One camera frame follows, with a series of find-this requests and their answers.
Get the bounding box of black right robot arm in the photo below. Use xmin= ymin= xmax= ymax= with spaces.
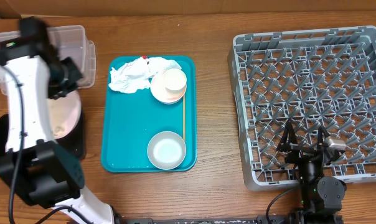
xmin=277 ymin=119 xmax=347 ymax=223

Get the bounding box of clear plastic bin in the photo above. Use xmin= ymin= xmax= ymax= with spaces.
xmin=0 ymin=25 xmax=96 ymax=95

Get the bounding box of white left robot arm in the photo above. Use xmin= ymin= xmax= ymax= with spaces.
xmin=0 ymin=17 xmax=122 ymax=223

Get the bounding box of large pink plate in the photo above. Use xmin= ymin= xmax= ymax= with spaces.
xmin=47 ymin=90 xmax=82 ymax=139

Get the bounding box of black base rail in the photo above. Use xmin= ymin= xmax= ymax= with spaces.
xmin=121 ymin=215 xmax=344 ymax=224

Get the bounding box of small pink plate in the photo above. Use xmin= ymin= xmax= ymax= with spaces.
xmin=150 ymin=70 xmax=187 ymax=105

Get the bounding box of white napkin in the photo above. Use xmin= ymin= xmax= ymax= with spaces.
xmin=108 ymin=57 xmax=182 ymax=94

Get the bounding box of teal serving tray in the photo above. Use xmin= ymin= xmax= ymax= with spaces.
xmin=101 ymin=55 xmax=197 ymax=173

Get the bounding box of grey-white bowl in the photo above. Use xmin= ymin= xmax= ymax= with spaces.
xmin=147 ymin=131 xmax=187 ymax=170

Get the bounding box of cream cup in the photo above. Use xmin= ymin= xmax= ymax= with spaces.
xmin=163 ymin=68 xmax=187 ymax=92

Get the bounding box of wooden chopstick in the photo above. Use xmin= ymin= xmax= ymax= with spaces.
xmin=182 ymin=94 xmax=186 ymax=142

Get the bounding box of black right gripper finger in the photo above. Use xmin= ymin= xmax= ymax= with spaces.
xmin=317 ymin=126 xmax=330 ymax=149
xmin=276 ymin=120 xmax=298 ymax=152

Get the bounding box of black tray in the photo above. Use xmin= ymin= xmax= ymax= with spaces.
xmin=0 ymin=111 xmax=87 ymax=160

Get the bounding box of grey dishwasher rack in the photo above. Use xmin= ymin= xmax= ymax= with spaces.
xmin=228 ymin=26 xmax=376 ymax=191

